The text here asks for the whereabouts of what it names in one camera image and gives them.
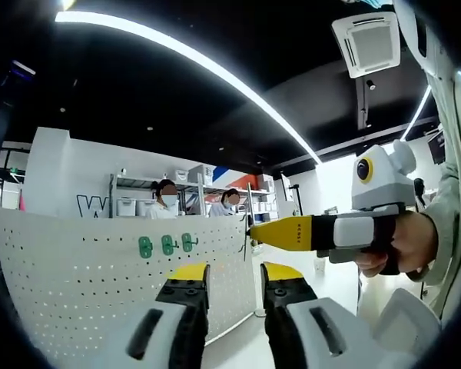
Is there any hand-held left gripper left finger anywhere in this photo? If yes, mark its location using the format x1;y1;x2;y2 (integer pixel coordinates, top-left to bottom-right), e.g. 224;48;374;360
94;262;211;369

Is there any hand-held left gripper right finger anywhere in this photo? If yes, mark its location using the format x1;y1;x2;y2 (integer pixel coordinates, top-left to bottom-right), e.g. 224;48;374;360
259;261;404;369

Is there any white perforated mounting plate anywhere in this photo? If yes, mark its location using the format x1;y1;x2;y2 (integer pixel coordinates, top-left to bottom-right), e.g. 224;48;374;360
0;207;257;361

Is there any person's right hand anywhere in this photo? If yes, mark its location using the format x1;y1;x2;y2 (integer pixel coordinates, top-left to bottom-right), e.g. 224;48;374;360
355;210;439;278

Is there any black tripod stand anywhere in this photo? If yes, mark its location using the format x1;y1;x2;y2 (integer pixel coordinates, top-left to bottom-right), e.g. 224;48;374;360
287;183;303;217

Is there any white mesh office chair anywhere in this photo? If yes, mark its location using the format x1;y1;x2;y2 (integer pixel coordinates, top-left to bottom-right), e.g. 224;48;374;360
368;288;443;347

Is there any ceiling track spotlight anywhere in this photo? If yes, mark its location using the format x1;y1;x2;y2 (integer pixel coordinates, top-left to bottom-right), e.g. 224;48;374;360
356;78;378;130

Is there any metal storage shelf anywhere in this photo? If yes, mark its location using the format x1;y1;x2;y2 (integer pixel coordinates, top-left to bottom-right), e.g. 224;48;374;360
108;171;278;228

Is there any person's light jacket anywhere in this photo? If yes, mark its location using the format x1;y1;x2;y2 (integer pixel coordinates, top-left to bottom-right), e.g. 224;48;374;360
393;0;461;231

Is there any white storage bin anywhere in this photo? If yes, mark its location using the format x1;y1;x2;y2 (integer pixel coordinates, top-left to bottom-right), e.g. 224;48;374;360
116;197;137;218
135;198;157;217

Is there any white ceiling air conditioner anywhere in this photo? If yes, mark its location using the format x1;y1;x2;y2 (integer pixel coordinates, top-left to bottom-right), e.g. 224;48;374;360
331;10;403;81

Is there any long ceiling light strip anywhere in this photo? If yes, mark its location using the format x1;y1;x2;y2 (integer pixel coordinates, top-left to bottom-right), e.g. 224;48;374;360
55;10;320;165

